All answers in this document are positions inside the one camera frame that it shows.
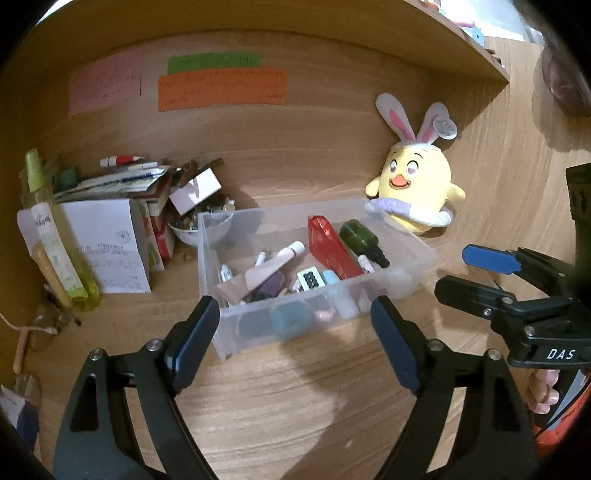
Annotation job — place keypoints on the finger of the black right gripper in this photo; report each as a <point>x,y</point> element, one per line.
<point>488,302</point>

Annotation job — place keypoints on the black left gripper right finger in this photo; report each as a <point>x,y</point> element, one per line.
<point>494,439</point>

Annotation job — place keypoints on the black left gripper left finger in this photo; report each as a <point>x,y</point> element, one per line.
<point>97,440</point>

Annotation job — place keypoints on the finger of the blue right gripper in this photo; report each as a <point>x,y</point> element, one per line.
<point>503,262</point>

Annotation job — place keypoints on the white red cylindrical tube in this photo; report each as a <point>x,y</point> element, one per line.
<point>365,264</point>

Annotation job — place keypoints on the dark green glass bottle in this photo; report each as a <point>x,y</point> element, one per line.
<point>362,241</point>

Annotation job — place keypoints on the mint blue white bottle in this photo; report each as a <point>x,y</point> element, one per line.
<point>343,302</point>

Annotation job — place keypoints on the white pill blister card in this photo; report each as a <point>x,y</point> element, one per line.
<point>310,279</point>

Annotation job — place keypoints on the pink cosmetic tube white cap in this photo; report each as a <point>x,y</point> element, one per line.
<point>240,286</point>

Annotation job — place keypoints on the white ointment tube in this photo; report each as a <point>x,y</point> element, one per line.
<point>226,273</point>

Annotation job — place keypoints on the white pen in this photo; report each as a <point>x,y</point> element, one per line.
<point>260,258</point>

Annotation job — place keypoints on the person right hand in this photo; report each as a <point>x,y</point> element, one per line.
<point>540,392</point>

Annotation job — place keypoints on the blue white carton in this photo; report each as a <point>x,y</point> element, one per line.
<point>22,415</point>

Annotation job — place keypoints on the yellow bunny-eared chick plush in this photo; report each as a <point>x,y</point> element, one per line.
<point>415,184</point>

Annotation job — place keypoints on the green spray bottle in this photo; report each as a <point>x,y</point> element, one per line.
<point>55,236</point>

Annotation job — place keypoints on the red foil packet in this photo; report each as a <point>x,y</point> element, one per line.
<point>326,246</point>

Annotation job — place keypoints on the beige cylinder stick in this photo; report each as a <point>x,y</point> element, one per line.
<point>40,257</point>

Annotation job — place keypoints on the white folded paper sheet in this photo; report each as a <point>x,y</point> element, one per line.
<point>110,238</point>

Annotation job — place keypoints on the clear plastic storage bin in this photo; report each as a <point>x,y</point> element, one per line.
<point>305,295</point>

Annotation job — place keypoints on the stack of booklets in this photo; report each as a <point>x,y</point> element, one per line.
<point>149,185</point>

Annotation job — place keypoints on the white bowl of beads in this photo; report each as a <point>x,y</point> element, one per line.
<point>188,227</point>

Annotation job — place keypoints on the small white cardboard box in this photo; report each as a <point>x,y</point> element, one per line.
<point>195,191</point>

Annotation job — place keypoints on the red white marker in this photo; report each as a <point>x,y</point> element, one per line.
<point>118,160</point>

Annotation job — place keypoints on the orange sticky note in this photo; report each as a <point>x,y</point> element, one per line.
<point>223,86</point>

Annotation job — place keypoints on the pink sticky note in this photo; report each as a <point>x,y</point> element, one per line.
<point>105,82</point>

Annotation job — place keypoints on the green sticky note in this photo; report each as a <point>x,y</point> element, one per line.
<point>212,60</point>

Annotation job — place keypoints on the wooden shelf board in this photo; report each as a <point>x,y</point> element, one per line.
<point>405,29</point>

